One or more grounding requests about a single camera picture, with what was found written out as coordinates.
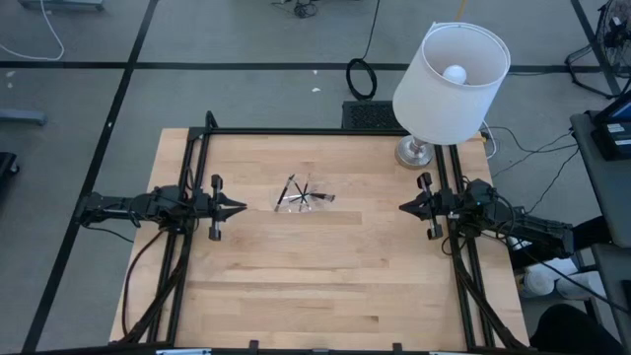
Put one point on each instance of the person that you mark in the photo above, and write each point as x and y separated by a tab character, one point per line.
572	335

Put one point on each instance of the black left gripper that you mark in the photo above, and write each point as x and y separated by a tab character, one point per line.
207	207

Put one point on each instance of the clear acrylic organizer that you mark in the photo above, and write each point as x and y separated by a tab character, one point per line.
315	206

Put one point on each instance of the black perforated floor box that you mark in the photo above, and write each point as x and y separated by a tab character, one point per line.
367	116

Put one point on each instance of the grey floor bar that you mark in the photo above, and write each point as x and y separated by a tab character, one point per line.
59	5

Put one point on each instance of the black frame side rails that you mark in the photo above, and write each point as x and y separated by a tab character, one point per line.
173	330
462	296

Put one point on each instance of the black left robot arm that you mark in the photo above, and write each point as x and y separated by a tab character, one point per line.
123	204

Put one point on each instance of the black device with labels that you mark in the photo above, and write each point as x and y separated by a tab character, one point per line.
611	145

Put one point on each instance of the white box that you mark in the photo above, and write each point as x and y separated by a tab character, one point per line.
517	243

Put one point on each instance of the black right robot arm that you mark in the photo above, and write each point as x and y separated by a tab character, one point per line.
532	229

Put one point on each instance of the white lamp shade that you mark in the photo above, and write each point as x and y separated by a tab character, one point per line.
429	108

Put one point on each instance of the blue screen laptop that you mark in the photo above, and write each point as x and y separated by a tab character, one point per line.
621	111

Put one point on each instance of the grey table foot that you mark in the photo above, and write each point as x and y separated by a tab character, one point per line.
22	118

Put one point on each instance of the silver lamp base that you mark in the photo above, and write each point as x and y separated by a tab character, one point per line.
411	157

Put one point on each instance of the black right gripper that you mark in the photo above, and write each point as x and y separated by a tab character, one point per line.
451	204

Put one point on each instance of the grey side table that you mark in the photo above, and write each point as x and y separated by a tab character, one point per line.
606	187
616	276

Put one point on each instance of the black standing fan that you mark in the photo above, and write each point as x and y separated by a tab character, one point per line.
616	34

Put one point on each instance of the white light bulb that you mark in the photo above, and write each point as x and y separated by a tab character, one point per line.
454	74

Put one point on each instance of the black frame crossbar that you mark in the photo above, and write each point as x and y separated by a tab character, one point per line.
296	131

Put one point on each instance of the white paper roll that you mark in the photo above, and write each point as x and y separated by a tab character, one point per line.
542	281
584	288

